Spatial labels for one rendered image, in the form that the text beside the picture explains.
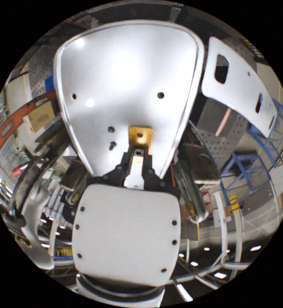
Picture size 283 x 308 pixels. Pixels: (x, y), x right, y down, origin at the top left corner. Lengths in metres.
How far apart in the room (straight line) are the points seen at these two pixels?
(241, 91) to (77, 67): 0.24
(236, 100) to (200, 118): 0.07
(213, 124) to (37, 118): 0.30
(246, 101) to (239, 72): 0.05
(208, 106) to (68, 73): 0.22
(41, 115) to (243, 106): 0.33
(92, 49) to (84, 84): 0.05
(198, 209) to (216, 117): 0.16
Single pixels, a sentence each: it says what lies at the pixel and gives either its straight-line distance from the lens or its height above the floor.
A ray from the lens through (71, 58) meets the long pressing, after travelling 0.17.
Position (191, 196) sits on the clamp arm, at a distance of 0.18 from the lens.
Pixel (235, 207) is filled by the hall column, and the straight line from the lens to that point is 7.43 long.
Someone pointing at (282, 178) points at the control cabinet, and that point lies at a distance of 7.92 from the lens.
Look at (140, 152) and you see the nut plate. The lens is 0.15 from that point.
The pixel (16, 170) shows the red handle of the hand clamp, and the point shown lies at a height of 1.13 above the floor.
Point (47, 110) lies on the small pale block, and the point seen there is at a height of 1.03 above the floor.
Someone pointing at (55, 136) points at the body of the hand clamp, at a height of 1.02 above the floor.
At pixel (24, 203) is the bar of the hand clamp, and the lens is 0.24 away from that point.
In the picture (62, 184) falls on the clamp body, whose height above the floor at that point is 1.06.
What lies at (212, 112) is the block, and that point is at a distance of 0.18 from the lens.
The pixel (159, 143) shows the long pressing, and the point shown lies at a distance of 0.15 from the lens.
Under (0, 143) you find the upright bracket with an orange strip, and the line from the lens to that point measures 0.21.
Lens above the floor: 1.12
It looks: 46 degrees down
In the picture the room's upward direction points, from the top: 173 degrees counter-clockwise
